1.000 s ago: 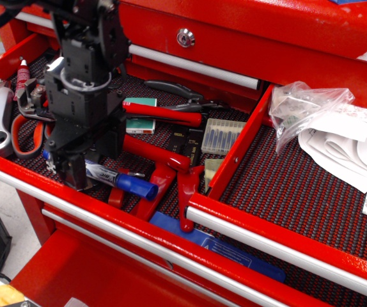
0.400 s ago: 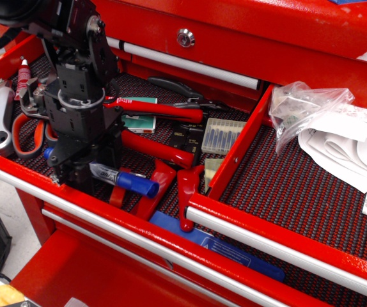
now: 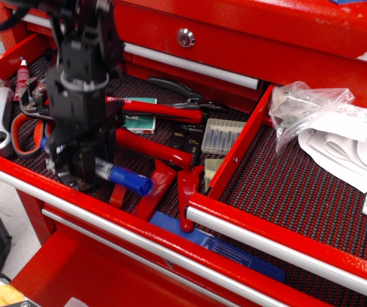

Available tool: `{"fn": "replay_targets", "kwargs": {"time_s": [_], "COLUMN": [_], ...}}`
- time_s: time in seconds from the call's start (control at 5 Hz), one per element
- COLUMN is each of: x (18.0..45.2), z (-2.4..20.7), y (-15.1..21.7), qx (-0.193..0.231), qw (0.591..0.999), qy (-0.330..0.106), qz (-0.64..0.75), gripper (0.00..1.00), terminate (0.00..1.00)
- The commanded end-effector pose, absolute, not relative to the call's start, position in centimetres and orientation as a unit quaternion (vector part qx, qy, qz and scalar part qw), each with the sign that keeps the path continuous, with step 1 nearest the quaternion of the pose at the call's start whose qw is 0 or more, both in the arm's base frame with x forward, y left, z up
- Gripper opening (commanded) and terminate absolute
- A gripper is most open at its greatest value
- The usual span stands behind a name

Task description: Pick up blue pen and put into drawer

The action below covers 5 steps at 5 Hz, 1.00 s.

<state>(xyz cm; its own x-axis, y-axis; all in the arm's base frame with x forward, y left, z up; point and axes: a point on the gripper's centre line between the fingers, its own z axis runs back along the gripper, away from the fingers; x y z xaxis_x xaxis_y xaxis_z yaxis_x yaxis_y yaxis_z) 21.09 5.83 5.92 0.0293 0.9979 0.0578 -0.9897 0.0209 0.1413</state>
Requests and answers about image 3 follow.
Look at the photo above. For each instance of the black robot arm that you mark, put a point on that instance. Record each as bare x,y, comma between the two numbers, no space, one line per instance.
90,19

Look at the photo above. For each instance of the red white adhesive strip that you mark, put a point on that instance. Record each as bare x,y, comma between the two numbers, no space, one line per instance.
354,111

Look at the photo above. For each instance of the silver drawer lock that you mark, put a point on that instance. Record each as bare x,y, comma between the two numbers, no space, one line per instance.
185,38

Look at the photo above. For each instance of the red handled wire stripper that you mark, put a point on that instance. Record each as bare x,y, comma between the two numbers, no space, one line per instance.
158,144

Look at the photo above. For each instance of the red open drawer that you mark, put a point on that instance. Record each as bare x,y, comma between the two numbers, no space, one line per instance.
291,212
105,257

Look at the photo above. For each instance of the clear drill bit case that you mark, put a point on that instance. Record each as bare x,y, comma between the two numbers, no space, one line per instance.
220,135

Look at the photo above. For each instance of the yellow sponge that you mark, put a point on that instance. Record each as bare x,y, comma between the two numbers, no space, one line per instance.
10,295

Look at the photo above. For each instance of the orange grey handled scissors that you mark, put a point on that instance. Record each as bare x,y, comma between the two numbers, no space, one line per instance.
27,135

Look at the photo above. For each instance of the red right open drawer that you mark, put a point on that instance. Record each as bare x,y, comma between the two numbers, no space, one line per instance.
291,212

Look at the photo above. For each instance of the red threadlocker tube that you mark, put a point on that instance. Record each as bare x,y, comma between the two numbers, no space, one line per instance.
23,74

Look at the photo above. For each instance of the black flush cutter pliers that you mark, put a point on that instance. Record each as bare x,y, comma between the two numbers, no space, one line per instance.
194,99

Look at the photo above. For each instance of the blue dry erase marker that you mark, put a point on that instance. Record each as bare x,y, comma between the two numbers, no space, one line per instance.
105,170

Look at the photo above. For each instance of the small clear packet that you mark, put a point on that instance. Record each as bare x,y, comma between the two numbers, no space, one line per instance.
211,167

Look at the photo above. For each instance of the red left open drawer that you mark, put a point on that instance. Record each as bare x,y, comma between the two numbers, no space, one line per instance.
105,257

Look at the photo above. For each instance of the red handled crimping tool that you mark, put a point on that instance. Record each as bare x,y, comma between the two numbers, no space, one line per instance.
136,210

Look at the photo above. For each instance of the blue plastic card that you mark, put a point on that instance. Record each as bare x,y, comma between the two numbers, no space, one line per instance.
218,246

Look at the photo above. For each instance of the white folded paper sheets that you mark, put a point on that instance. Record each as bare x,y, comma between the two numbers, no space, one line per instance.
338,144

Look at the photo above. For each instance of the green white small box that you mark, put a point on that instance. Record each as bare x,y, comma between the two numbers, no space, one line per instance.
141,124

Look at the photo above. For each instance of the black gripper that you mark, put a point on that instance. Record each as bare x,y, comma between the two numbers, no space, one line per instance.
85,126

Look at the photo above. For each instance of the red bit holder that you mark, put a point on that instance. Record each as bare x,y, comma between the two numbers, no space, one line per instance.
117,196

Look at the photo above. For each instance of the clear plastic zip bag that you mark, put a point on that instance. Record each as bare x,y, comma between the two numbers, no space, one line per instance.
294,106

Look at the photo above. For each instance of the red tool chest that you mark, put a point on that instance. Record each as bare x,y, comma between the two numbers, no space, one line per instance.
243,49

